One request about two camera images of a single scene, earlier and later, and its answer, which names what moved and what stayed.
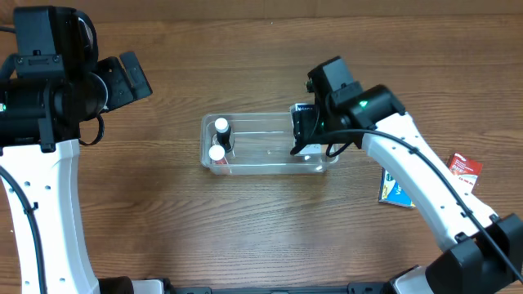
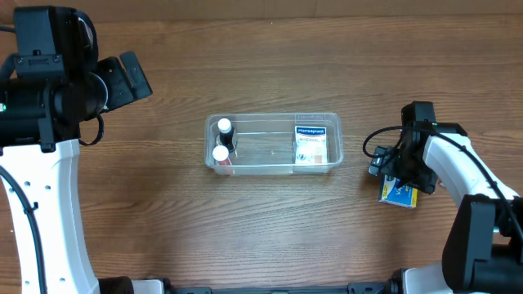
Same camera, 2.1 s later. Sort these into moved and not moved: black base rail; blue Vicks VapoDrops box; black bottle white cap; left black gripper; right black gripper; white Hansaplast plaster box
Moved: white Hansaplast plaster box; black bottle white cap; right black gripper
Not moved: left black gripper; blue Vicks VapoDrops box; black base rail
